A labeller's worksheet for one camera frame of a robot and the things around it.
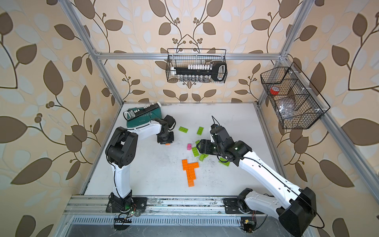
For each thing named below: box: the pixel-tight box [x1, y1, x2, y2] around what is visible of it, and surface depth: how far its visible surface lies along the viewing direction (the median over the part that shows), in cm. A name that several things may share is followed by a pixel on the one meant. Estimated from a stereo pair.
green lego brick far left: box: [178, 126, 189, 134], surface depth 107 cm
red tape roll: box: [269, 85, 280, 96], surface depth 84 cm
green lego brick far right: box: [196, 126, 204, 136], surface depth 104 cm
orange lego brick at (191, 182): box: [187, 178, 195, 188], surface depth 83 cm
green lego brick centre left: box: [191, 147, 200, 158], surface depth 95 cm
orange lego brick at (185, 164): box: [182, 158, 189, 171], surface depth 89 cm
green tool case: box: [126, 106, 162, 128], surface depth 107 cm
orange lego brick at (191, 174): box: [186, 168, 197, 181], surface depth 86 cm
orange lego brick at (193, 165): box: [187, 161, 200, 170], surface depth 88 cm
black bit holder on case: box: [123, 101, 162, 120], surface depth 110 cm
